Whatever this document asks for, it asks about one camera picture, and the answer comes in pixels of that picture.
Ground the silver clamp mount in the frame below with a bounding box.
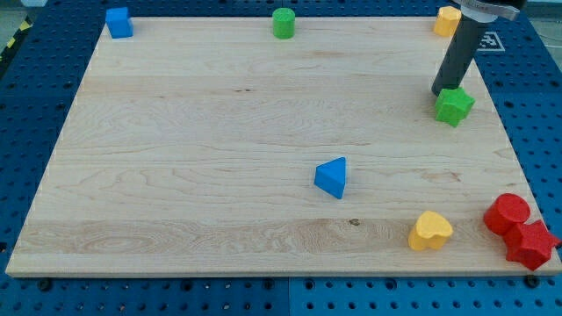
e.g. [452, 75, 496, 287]
[452, 0, 527, 23]

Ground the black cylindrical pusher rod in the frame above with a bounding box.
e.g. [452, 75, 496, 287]
[431, 15, 488, 96]

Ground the green star block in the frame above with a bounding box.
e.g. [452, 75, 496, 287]
[435, 87, 475, 127]

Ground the blue triangle block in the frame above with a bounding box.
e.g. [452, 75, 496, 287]
[313, 157, 347, 199]

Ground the red star block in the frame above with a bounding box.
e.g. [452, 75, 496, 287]
[502, 220, 561, 270]

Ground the white fiducial marker tag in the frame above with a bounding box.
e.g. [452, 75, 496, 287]
[477, 31, 505, 52]

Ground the yellow hexagon block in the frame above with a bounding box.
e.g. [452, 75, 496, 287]
[433, 6, 462, 37]

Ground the red cylinder block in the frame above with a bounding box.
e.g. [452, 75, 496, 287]
[483, 193, 530, 236]

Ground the yellow heart block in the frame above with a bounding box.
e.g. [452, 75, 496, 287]
[407, 211, 454, 251]

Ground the green cylinder block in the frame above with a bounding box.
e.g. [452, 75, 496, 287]
[272, 7, 296, 40]

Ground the light wooden board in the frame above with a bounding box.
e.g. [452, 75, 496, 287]
[4, 16, 562, 278]

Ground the blue cube block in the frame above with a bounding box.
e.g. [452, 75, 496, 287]
[105, 7, 133, 39]

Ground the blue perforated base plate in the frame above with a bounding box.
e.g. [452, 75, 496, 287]
[1, 1, 561, 315]

